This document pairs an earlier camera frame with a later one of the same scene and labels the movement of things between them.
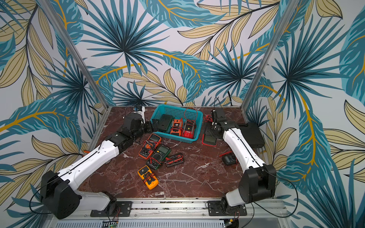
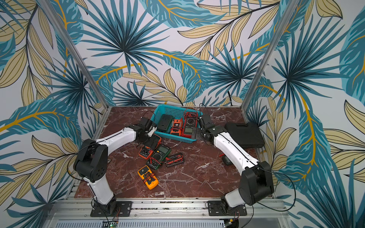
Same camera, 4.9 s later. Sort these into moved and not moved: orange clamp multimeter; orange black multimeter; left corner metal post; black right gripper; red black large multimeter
Moved: black right gripper; red black large multimeter
Not moved: orange clamp multimeter; orange black multimeter; left corner metal post
